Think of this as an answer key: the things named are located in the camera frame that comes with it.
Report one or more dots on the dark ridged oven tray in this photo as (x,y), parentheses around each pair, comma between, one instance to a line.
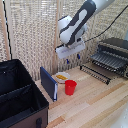
(108,60)

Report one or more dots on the yellow food pieces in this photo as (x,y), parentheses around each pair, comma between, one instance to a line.
(61,77)

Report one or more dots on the red plastic cup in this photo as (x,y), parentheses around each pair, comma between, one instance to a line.
(70,87)

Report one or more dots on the white bowl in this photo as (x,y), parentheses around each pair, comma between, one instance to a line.
(62,77)

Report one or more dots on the black fabric storage box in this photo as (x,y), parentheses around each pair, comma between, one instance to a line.
(18,96)

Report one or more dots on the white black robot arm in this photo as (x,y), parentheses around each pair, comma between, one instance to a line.
(78,21)

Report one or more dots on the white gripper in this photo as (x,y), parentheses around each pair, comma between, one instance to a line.
(70,50)

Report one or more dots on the blue book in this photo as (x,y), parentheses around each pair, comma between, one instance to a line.
(48,83)

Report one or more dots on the black dish rack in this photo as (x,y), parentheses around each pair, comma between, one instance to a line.
(116,45)

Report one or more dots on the woven folding screen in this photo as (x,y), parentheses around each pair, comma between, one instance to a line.
(33,30)

